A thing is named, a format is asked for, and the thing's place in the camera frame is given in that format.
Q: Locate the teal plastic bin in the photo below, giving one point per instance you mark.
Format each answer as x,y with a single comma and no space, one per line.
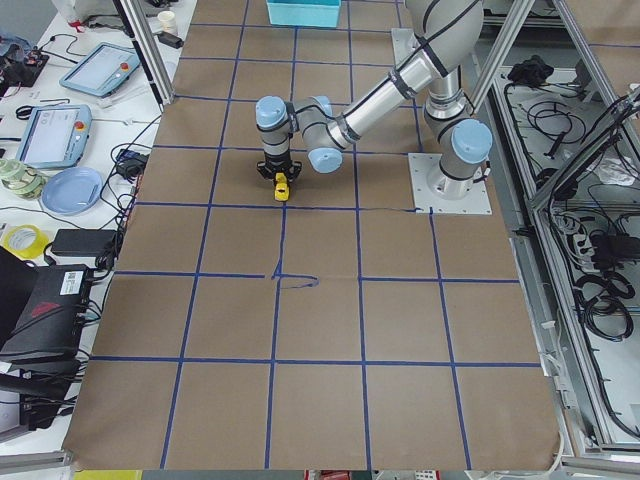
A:
304,13

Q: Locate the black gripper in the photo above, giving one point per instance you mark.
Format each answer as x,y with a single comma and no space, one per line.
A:
278,162

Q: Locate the teach pendant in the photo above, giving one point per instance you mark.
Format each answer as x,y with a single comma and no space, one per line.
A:
55,136
102,71

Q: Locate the light blue plate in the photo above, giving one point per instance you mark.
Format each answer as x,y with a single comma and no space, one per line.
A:
72,191

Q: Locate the black power adapter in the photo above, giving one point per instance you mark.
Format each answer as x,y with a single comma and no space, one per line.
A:
169,39

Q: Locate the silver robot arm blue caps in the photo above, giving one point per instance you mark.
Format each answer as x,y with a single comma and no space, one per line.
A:
444,32

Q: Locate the aluminium frame post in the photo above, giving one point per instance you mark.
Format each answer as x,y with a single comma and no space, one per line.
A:
137,28

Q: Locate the yellow tape roll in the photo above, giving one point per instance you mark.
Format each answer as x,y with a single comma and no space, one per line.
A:
25,241

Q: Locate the lower teach pendant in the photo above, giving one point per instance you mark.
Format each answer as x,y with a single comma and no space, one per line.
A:
55,136

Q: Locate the paper cup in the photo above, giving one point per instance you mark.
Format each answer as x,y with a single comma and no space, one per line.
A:
168,22

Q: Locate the black computer box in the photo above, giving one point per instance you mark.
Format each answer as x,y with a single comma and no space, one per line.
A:
41,310

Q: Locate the yellow beetle toy car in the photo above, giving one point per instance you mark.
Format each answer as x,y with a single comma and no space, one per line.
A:
281,190

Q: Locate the upper teach pendant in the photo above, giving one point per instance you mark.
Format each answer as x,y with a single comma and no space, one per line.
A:
102,71

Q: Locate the black power brick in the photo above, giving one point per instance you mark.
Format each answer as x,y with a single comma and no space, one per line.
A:
82,242

